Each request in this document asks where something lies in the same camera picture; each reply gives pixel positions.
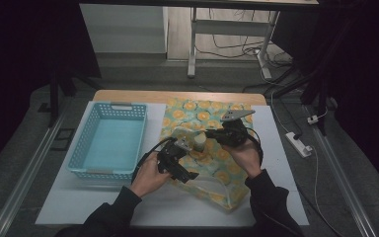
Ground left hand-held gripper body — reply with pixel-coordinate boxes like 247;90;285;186
156;137;191;174

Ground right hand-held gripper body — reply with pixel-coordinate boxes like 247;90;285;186
220;109;256;148

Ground small jar with white lid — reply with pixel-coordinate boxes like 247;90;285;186
193;131;207;152

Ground orange print fabric bag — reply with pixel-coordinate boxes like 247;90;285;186
160;97;256;211

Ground blue plastic basket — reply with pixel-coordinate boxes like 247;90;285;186
67;101;148;183

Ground person's right hand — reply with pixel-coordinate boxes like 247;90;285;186
225;140;265;180

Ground person's left hand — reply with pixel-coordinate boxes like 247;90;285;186
129;151;173;198

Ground white power strip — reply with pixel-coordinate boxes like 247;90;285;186
284;131;314;159

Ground small white adapter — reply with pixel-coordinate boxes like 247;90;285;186
306;107;330;125

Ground black metal stand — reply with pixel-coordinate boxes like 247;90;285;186
243;0;341;136
47;58;104;128

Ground white table mat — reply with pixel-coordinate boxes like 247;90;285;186
35;101;310;228

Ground black floor plate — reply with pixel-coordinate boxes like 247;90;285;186
51;127;77;152

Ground white cabinet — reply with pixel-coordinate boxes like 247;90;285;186
79;3;170;54

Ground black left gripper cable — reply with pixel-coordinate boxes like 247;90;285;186
131;136;176;184

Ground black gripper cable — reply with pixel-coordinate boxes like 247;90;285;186
131;136;176;184
246;126;265;167

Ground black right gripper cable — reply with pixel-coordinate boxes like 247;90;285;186
246;126;265;167

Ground thin white floor cable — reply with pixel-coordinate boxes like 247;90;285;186
260;67;293;135

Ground black plug with cable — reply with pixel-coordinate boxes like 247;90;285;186
272;95;304;140

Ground black floor cables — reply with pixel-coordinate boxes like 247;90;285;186
195;8;294;68

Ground white power strip cable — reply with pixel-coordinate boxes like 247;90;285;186
309;147;339;237

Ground white desk frame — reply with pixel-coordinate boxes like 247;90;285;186
187;7;281;80

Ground aluminium floor rail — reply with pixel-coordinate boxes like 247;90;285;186
304;105;378;237
0;108;71;237

